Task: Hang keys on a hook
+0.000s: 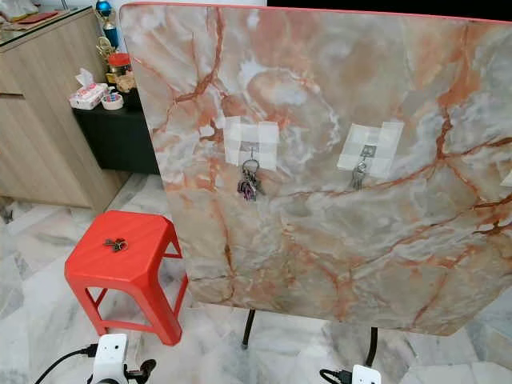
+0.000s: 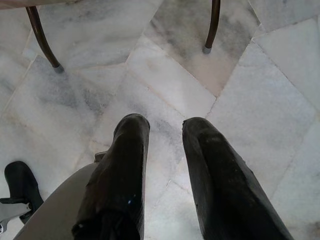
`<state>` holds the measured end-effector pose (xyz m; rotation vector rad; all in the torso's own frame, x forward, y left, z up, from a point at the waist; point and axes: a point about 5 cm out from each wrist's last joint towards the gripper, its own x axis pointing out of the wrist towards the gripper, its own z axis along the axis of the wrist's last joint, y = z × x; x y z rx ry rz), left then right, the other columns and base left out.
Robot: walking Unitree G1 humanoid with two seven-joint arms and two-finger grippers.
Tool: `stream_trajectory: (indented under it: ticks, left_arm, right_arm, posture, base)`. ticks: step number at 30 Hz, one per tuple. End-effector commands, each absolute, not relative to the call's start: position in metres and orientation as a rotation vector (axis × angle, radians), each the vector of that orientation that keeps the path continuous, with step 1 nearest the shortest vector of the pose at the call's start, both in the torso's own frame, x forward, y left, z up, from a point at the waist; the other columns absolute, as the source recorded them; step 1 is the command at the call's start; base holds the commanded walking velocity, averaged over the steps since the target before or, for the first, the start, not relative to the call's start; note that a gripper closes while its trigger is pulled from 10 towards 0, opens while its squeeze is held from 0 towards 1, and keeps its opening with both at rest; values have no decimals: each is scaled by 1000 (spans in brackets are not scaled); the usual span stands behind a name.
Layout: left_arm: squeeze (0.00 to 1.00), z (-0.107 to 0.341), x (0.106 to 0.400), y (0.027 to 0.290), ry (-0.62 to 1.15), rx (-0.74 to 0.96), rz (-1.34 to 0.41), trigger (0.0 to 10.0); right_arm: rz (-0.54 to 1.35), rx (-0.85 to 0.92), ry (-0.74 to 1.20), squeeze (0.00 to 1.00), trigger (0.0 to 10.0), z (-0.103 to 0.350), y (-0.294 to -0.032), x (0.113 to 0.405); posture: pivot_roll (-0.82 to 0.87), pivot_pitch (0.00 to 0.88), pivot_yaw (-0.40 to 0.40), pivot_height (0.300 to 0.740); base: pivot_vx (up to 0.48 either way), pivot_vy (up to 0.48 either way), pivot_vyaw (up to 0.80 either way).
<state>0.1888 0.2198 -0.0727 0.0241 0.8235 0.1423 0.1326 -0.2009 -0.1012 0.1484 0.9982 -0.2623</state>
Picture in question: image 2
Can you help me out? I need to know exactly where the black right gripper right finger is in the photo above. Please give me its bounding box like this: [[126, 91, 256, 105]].
[[181, 117, 295, 240]]

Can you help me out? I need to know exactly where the brown curved table leg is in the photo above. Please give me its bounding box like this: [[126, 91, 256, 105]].
[[24, 5, 66, 74], [203, 0, 222, 55]]

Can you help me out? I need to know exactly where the black robot right foot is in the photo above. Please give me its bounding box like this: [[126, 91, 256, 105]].
[[0, 161, 44, 226]]

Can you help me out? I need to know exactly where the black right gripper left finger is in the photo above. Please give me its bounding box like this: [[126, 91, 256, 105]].
[[71, 113, 151, 240]]

